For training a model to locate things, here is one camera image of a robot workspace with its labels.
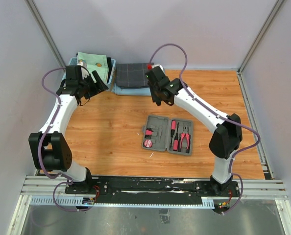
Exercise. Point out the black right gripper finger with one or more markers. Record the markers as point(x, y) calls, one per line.
point(169, 101)
point(155, 98)

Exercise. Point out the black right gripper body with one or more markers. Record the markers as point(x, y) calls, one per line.
point(150, 85)

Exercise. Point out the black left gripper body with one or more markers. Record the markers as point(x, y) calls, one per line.
point(90, 88)

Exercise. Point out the grey plastic tool case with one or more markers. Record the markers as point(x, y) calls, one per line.
point(162, 141)

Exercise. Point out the pink hex key set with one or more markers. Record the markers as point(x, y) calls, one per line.
point(148, 133)

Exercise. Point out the pink black pliers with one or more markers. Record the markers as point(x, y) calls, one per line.
point(184, 143)

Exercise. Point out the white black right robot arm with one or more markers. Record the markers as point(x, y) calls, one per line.
point(226, 134)

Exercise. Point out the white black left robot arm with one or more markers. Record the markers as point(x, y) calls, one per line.
point(49, 148)

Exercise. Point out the light blue folded cloth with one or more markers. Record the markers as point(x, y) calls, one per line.
point(133, 92)

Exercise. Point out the mint patterned cloth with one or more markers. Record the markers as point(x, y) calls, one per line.
point(95, 62)

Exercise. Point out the black cloth in basket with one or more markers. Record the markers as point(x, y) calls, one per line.
point(109, 63)

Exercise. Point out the dark grey checked cloth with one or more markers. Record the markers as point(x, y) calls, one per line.
point(131, 76)

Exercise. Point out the blue plastic basket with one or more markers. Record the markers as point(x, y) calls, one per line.
point(73, 61)

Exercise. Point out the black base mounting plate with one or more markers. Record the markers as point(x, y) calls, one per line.
point(152, 191)

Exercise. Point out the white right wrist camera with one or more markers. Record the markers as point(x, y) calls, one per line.
point(157, 66)

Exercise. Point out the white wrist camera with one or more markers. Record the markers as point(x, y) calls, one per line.
point(157, 66)
point(83, 66)

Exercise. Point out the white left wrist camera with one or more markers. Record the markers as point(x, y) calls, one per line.
point(83, 66)

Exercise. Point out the aluminium frame rail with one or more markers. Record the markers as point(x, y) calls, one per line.
point(252, 189)

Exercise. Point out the blue slotted cable duct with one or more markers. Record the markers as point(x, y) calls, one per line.
point(81, 202)

